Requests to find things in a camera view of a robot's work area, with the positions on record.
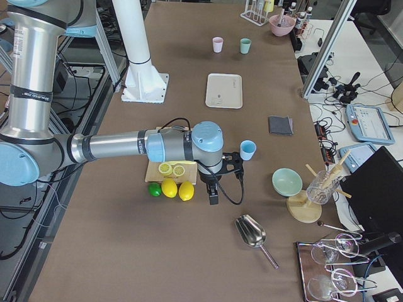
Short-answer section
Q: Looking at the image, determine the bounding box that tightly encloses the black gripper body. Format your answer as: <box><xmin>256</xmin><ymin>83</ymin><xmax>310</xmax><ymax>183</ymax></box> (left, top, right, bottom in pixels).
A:
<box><xmin>199</xmin><ymin>172</ymin><xmax>220</xmax><ymax>188</ymax></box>

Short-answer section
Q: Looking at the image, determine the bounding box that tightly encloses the mint green cup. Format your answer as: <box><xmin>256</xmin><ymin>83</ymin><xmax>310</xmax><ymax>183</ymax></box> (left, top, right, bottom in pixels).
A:
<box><xmin>240</xmin><ymin>38</ymin><xmax>251</xmax><ymax>54</ymax></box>

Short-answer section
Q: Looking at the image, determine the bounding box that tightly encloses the cream rabbit serving tray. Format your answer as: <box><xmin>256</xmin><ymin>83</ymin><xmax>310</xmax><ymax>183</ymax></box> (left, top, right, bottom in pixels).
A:
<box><xmin>205</xmin><ymin>73</ymin><xmax>243</xmax><ymax>109</ymax></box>

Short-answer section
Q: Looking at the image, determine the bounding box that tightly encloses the metal tray with wine glasses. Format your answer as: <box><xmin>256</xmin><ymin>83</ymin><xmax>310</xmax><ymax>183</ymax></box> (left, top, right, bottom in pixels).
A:
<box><xmin>295</xmin><ymin>233</ymin><xmax>377</xmax><ymax>301</ymax></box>

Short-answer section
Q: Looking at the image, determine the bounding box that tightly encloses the lower whole yellow lemon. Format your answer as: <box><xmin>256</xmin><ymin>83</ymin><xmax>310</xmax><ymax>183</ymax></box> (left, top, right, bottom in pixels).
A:
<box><xmin>178</xmin><ymin>181</ymin><xmax>195</xmax><ymax>201</ymax></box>

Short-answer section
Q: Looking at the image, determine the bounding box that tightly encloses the whole yellow lemon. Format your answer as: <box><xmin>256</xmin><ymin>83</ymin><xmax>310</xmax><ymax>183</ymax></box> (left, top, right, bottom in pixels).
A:
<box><xmin>161</xmin><ymin>179</ymin><xmax>178</xmax><ymax>198</ymax></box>
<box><xmin>178</xmin><ymin>181</ymin><xmax>195</xmax><ymax>201</ymax></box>

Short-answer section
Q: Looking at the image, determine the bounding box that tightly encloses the lower lemon slice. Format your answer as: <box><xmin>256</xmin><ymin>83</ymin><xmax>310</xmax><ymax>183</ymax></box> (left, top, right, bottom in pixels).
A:
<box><xmin>173</xmin><ymin>164</ymin><xmax>186</xmax><ymax>177</ymax></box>

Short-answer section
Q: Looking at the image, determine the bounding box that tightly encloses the lemon slice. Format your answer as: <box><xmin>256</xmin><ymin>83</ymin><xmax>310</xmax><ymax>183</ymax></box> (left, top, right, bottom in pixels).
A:
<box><xmin>173</xmin><ymin>164</ymin><xmax>186</xmax><ymax>177</ymax></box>
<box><xmin>158</xmin><ymin>162</ymin><xmax>173</xmax><ymax>176</ymax></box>

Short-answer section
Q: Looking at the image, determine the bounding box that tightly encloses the upper whole yellow lemon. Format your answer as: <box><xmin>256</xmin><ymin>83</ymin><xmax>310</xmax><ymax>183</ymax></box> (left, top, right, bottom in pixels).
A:
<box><xmin>161</xmin><ymin>179</ymin><xmax>178</xmax><ymax>198</ymax></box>

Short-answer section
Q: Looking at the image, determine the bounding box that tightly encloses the yellow plastic knife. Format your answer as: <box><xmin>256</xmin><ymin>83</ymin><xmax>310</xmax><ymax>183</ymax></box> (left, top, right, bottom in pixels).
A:
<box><xmin>166</xmin><ymin>160</ymin><xmax>196</xmax><ymax>165</ymax></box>

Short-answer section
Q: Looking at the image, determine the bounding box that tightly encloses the light blue cup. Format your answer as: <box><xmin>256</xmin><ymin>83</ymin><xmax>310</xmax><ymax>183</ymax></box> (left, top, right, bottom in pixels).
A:
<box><xmin>240</xmin><ymin>140</ymin><xmax>257</xmax><ymax>160</ymax></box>

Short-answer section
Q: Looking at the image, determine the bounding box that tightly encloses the upper lemon slice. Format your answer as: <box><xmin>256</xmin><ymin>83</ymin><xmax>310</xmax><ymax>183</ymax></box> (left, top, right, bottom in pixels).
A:
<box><xmin>158</xmin><ymin>162</ymin><xmax>173</xmax><ymax>176</ymax></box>

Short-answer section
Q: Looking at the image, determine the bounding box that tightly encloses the green lime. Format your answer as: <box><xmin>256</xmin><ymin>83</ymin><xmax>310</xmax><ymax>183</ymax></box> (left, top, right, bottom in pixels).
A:
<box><xmin>147</xmin><ymin>182</ymin><xmax>162</xmax><ymax>197</ymax></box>

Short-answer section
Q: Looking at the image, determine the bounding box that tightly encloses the bamboo cutting board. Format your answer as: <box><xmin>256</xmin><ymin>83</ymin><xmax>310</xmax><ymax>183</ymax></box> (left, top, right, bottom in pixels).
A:
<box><xmin>145</xmin><ymin>126</ymin><xmax>198</xmax><ymax>184</ymax></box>

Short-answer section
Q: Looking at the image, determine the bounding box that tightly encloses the steel scoop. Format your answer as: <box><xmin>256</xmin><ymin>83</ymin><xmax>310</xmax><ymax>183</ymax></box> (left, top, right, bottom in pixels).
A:
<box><xmin>235</xmin><ymin>214</ymin><xmax>279</xmax><ymax>269</ymax></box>

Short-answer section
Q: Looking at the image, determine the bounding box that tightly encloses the mint green bowl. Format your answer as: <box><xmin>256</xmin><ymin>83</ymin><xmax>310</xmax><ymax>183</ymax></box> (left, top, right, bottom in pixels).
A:
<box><xmin>272</xmin><ymin>168</ymin><xmax>302</xmax><ymax>197</ymax></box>

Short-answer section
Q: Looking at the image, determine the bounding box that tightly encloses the folded grey cloth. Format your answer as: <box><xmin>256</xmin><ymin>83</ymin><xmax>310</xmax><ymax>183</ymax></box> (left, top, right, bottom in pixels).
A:
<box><xmin>268</xmin><ymin>116</ymin><xmax>293</xmax><ymax>136</ymax></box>

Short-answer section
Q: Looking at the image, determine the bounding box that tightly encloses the wooden cup stand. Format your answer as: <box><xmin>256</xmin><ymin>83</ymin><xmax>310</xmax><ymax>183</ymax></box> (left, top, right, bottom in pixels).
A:
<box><xmin>287</xmin><ymin>150</ymin><xmax>352</xmax><ymax>223</ymax></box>

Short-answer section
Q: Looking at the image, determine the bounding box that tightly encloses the clear textured glass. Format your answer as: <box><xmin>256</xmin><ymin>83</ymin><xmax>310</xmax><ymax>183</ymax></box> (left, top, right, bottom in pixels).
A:
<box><xmin>306</xmin><ymin>171</ymin><xmax>339</xmax><ymax>204</ymax></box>

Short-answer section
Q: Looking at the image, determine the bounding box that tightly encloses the pink cup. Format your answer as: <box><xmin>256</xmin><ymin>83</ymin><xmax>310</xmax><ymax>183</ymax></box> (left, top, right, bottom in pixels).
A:
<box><xmin>212</xmin><ymin>36</ymin><xmax>224</xmax><ymax>53</ymax></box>

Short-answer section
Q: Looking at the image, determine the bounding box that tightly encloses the black laptop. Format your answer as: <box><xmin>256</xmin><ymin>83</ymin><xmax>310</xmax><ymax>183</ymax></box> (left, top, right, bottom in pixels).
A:
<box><xmin>341</xmin><ymin>147</ymin><xmax>402</xmax><ymax>234</ymax></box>

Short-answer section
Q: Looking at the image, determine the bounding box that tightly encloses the blue teach pendant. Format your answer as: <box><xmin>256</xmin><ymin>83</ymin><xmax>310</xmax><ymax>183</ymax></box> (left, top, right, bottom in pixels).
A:
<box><xmin>346</xmin><ymin>104</ymin><xmax>395</xmax><ymax>145</ymax></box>

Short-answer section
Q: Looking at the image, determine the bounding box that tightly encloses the white dish rack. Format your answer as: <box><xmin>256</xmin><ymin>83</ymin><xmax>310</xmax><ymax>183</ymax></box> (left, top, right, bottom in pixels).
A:
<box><xmin>240</xmin><ymin>0</ymin><xmax>269</xmax><ymax>26</ymax></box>

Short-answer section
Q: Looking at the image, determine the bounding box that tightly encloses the pink mixing bowl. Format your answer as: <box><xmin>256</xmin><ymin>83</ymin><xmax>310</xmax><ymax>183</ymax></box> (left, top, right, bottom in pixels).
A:
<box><xmin>269</xmin><ymin>14</ymin><xmax>296</xmax><ymax>36</ymax></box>

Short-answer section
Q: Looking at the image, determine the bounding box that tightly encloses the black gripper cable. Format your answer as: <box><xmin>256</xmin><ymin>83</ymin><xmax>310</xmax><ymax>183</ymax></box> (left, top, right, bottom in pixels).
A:
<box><xmin>156</xmin><ymin>117</ymin><xmax>246</xmax><ymax>206</ymax></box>

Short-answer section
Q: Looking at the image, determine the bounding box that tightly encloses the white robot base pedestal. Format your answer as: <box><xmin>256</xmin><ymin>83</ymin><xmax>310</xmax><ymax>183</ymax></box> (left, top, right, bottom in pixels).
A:
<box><xmin>113</xmin><ymin>0</ymin><xmax>169</xmax><ymax>104</ymax></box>

